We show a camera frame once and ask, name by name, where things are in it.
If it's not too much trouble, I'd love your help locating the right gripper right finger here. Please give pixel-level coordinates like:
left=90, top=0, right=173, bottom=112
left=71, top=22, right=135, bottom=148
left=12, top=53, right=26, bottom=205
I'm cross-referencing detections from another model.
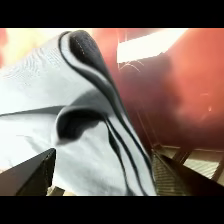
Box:
left=151, top=149, right=224, bottom=197

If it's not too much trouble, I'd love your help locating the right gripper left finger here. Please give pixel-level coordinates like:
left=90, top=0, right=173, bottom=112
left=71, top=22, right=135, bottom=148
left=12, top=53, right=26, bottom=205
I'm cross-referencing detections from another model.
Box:
left=0, top=147, right=57, bottom=197

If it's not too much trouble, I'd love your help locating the blue T-shirt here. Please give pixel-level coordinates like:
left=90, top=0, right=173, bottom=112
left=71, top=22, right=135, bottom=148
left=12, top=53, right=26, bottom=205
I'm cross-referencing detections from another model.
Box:
left=0, top=29, right=158, bottom=197

